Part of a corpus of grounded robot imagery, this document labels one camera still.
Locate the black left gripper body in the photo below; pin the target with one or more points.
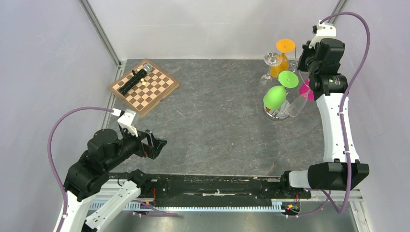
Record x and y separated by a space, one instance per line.
143 146

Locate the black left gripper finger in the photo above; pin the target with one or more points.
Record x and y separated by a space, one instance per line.
157 143
152 153

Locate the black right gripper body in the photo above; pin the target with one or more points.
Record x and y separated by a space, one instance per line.
308 52

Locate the chrome wire wine glass rack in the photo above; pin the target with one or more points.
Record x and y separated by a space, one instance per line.
274 114

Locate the clear round wine glass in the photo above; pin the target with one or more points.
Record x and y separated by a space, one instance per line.
272 59

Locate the green plastic wine glass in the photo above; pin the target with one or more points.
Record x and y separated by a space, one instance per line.
276 96

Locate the clear ribbed flute glass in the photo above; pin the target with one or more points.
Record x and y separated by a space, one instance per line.
296 104

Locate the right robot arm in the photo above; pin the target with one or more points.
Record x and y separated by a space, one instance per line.
341 168

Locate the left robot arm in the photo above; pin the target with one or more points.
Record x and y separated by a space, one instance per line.
85 178

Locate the orange plastic wine glass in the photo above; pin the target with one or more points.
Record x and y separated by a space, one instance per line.
284 46

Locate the pink plastic wine glass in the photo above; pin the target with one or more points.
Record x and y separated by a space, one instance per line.
305 88

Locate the wooden chessboard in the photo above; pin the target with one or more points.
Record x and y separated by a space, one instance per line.
149 91

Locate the black flashlight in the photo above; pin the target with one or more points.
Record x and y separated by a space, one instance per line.
136 78

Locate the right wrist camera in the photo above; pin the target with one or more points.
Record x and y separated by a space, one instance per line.
322 31

